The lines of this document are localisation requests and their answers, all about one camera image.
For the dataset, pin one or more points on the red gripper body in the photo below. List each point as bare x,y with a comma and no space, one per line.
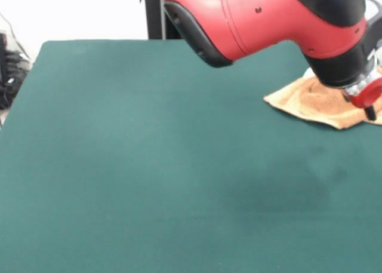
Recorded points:
370,96

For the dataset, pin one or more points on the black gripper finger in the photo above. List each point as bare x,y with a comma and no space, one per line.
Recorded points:
371,113

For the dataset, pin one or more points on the orange terry towel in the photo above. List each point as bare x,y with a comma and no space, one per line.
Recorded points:
307,102

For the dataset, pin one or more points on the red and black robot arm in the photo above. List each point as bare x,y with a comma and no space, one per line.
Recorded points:
268,25

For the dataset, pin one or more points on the dark green table cloth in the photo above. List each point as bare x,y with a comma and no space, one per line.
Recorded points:
119,165

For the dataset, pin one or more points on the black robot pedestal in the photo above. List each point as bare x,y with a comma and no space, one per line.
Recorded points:
155,22

